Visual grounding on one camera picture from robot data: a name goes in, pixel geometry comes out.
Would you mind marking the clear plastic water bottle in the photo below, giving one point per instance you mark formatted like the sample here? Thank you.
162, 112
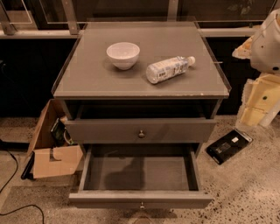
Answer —
168, 68

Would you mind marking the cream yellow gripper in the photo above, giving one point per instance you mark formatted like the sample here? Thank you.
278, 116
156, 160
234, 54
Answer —
267, 49

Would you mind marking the white ceramic bowl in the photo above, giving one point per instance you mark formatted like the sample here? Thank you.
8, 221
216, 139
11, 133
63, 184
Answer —
123, 55

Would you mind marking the brown cardboard box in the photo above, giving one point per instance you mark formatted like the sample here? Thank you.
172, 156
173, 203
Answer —
49, 159

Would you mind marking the dark items in box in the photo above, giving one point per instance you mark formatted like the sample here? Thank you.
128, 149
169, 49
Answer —
60, 134

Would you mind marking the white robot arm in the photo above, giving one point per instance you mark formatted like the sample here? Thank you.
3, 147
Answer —
270, 27

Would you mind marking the grey wooden drawer cabinet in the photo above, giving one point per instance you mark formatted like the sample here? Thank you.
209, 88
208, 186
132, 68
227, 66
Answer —
91, 87

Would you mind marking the black flat device box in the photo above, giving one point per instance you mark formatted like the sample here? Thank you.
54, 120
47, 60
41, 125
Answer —
229, 145

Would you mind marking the grey drawer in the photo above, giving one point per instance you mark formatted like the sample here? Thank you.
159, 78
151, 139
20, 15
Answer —
140, 176
140, 131

